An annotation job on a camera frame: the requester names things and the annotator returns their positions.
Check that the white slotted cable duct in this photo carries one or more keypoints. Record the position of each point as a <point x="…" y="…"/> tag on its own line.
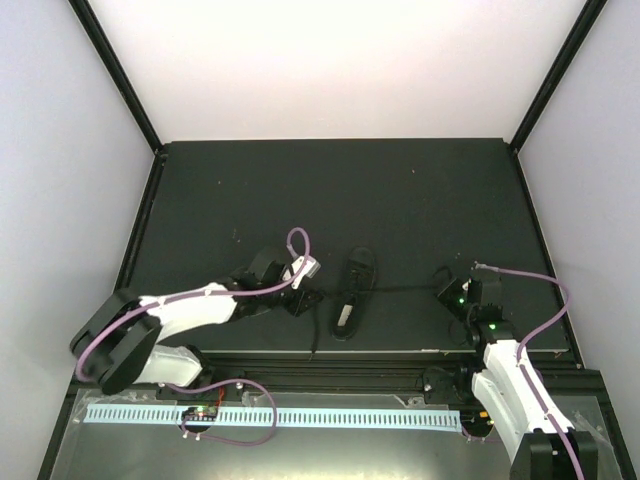
<point x="282" y="417"/>

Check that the right controller board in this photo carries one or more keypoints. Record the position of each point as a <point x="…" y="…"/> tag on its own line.
<point x="476" y="418"/>

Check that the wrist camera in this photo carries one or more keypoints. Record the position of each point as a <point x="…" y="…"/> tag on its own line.
<point x="300" y="269"/>
<point x="473" y="288"/>

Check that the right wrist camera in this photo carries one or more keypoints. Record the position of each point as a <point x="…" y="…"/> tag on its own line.
<point x="473" y="288"/>

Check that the right frame post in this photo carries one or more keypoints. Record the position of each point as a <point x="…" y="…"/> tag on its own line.
<point x="574" y="40"/>

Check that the black sneaker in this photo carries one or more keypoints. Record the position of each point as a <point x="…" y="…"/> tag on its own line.
<point x="356" y="283"/>

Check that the left frame post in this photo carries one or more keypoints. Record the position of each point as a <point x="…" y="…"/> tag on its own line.
<point x="90" y="23"/>

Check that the frame post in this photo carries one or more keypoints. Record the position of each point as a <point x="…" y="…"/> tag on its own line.
<point x="90" y="23"/>
<point x="574" y="40"/>

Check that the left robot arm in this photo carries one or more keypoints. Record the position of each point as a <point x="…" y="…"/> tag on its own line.
<point x="122" y="344"/>

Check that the controller board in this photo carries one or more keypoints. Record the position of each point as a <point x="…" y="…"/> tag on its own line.
<point x="206" y="413"/>
<point x="476" y="418"/>

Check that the black aluminium rail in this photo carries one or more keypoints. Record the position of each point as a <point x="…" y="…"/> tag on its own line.
<point x="438" y="378"/>

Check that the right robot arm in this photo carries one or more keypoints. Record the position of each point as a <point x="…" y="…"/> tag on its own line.
<point x="541" y="442"/>

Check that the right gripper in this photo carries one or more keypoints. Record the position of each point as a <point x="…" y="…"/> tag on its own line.
<point x="445" y="294"/>

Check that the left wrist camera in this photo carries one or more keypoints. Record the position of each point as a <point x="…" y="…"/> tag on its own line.
<point x="300" y="269"/>

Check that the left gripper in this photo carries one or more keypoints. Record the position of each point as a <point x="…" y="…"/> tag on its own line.
<point x="299" y="305"/>

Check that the left controller board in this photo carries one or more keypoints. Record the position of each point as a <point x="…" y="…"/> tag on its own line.
<point x="206" y="413"/>

